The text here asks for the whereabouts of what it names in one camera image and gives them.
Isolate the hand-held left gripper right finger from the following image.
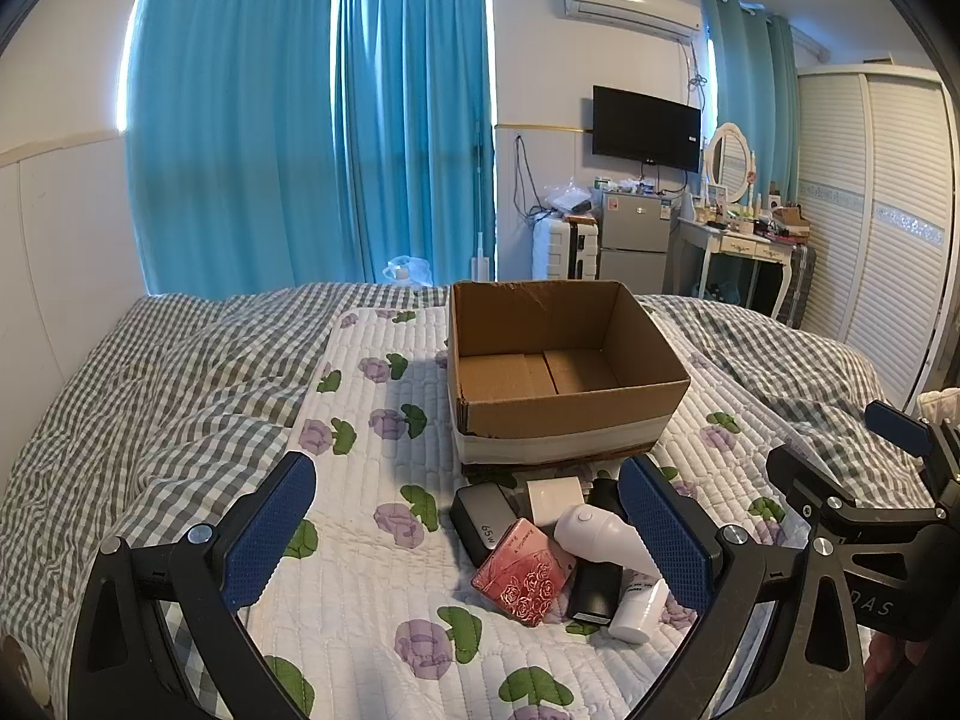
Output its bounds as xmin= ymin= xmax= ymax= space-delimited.
xmin=616 ymin=454 xmax=877 ymax=720

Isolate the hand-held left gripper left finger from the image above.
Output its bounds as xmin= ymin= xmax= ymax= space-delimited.
xmin=66 ymin=451 xmax=320 ymax=720

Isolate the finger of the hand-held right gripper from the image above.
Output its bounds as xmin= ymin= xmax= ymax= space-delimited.
xmin=864 ymin=399 xmax=936 ymax=460
xmin=766 ymin=444 xmax=857 ymax=524

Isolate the small white bottle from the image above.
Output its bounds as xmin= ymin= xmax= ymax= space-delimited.
xmin=609 ymin=574 xmax=669 ymax=644

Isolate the black rectangular case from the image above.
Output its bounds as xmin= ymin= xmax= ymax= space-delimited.
xmin=566 ymin=559 xmax=624 ymax=625

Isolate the white charger cube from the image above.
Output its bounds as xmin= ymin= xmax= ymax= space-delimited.
xmin=526 ymin=476 xmax=590 ymax=531

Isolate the pink rose-print box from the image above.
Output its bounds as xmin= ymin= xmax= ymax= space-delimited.
xmin=471 ymin=517 xmax=577 ymax=629

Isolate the brown cardboard box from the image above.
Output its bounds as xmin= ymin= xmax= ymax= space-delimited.
xmin=447 ymin=280 xmax=692 ymax=477

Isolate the floral quilted mat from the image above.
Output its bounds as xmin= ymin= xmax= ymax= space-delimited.
xmin=244 ymin=305 xmax=871 ymax=720

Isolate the dark suitcase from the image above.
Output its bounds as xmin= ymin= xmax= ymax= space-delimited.
xmin=780 ymin=240 xmax=818 ymax=328

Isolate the white louvered wardrobe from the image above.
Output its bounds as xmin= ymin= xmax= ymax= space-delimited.
xmin=795 ymin=64 xmax=960 ymax=407

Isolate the white dressing table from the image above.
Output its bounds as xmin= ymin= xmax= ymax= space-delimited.
xmin=667 ymin=214 xmax=800 ymax=320

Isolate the silver mini fridge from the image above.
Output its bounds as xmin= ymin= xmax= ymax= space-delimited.
xmin=600 ymin=191 xmax=673 ymax=294

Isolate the clear plastic bag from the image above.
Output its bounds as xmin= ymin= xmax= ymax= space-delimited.
xmin=384 ymin=255 xmax=433 ymax=287

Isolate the white suitcase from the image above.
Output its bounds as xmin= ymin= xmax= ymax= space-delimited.
xmin=531 ymin=214 xmax=602 ymax=283

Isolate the oval white vanity mirror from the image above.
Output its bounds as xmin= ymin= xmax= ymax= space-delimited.
xmin=705 ymin=122 xmax=755 ymax=206

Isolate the plastic bag on suitcase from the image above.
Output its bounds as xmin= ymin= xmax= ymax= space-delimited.
xmin=547 ymin=184 xmax=598 ymax=215

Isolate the blue curtain beside wardrobe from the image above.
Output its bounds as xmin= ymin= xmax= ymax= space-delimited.
xmin=705 ymin=0 xmax=801 ymax=197

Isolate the wide blue curtain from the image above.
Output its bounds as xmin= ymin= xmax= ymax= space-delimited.
xmin=124 ymin=0 xmax=340 ymax=295

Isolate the narrow blue curtain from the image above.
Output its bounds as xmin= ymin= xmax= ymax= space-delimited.
xmin=334 ymin=0 xmax=497 ymax=287

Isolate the white air conditioner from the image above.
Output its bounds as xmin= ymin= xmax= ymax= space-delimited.
xmin=562 ymin=0 xmax=706 ymax=43

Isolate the black wall television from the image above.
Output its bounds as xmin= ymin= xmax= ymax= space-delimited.
xmin=592 ymin=85 xmax=703 ymax=173

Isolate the dark wall cable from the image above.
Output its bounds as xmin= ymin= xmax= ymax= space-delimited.
xmin=514 ymin=135 xmax=550 ymax=220

